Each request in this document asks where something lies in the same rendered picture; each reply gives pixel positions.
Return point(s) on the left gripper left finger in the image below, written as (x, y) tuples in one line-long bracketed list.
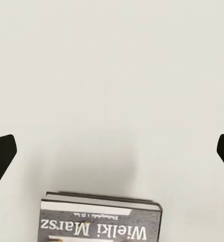
[(8, 150)]

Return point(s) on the bed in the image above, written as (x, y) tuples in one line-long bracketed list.
[(114, 98)]

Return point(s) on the hardback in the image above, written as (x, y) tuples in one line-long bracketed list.
[(80, 218)]

